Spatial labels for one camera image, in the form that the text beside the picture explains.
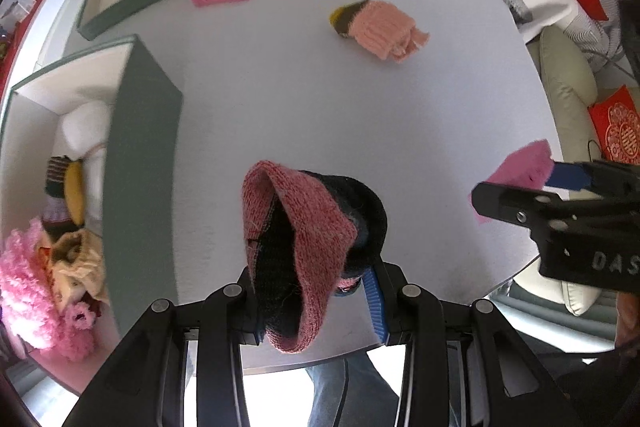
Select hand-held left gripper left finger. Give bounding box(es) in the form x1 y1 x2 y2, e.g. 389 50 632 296
62 267 266 427

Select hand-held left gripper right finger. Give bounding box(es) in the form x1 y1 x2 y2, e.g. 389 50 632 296
362 259 573 427

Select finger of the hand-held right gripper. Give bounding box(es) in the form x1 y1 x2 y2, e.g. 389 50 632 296
545 159 640 202
471 182 566 233

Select pink and black sock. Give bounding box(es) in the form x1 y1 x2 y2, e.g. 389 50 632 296
241 159 388 354

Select olive green oval soap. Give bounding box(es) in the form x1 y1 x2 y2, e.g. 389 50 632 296
63 159 87 228

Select peach knit sock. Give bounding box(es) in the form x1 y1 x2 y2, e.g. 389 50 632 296
329 0 431 64

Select pink fluffy plush cloth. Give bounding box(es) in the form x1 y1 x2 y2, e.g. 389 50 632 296
0 217 96 363

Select purple striped knit sock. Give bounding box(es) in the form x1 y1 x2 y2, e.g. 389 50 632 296
44 155 76 228

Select person's right hand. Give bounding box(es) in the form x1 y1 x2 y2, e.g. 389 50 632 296
616 293 640 350

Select red patterned cushion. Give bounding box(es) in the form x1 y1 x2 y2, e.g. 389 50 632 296
587 86 640 165

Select person's legs in jeans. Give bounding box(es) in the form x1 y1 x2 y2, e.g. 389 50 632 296
305 352 416 427

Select beige sofa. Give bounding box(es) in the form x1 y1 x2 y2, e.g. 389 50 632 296
510 24 640 318

